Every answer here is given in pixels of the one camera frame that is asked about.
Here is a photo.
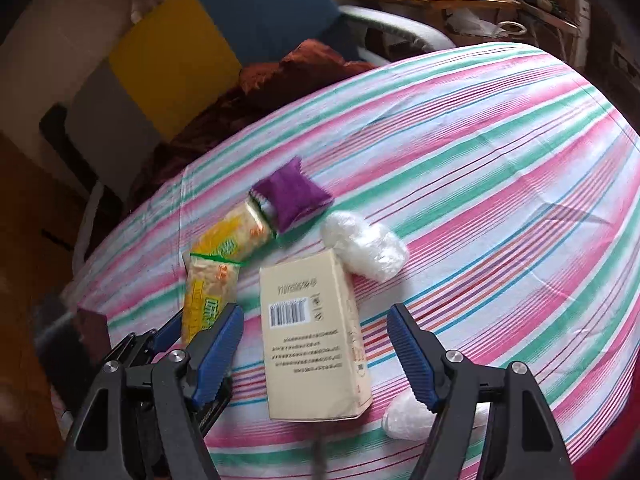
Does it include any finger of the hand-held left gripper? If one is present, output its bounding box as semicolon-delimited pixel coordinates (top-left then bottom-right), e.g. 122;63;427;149
197;380;236;436
107;309;187;363

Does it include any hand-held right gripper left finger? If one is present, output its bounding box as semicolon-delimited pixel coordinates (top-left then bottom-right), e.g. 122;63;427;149
55;302;246;480

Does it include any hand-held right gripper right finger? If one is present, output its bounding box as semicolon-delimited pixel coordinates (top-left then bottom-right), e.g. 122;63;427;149
386;302;576;480

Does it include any yellow cracker packet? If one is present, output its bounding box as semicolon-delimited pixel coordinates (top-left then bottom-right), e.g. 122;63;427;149
181;252;242;346
192;197;278;263

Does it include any clear plastic wrap bundle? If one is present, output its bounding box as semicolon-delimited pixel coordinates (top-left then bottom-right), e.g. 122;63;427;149
381;390;491;442
320;210;408;281

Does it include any gold gift box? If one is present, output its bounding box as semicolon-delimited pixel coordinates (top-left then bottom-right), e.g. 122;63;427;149
75;307;112;361

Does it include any beige carton box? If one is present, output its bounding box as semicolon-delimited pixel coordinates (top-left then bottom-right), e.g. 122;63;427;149
259;250;373;422

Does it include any plain purple snack packet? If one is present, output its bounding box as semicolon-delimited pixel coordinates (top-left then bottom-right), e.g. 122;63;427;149
250;156;333;235

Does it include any wooden wardrobe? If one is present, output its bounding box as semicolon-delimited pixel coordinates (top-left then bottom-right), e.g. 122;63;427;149
0;130;91;480

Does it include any red garment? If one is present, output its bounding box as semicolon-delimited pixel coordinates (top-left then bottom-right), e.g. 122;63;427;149
565;425;640;480

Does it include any grey yellow blue sofa chair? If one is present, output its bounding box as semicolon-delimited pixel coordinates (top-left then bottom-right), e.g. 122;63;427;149
40;0;451;221

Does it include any red-brown blanket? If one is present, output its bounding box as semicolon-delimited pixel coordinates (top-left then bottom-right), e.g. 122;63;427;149
122;40;376;211

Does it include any white plastic bag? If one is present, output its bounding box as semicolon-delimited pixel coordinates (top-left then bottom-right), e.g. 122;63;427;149
445;7;526;41

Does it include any cluttered wooden shelf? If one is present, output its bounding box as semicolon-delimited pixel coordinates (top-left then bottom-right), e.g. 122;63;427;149
510;0;591;68

